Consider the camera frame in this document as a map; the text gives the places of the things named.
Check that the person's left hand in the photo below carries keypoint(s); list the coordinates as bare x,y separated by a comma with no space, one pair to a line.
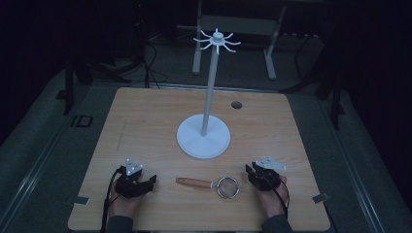
124,204

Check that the white hook stand rack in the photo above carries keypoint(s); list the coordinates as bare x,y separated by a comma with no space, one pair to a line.
204,139

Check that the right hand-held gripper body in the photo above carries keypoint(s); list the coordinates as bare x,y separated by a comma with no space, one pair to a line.
267,176

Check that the person's right hand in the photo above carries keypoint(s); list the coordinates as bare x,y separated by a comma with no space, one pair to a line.
272,202

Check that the grey tape strip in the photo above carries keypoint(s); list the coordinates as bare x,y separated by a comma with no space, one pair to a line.
320,198
81,201

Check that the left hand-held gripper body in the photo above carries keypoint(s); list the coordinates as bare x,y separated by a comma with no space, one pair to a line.
129,187

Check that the grey metal frame stand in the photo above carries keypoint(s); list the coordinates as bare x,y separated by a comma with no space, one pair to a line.
270,55

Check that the black metal stand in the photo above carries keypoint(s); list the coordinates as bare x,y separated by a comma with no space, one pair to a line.
68,87
335,97

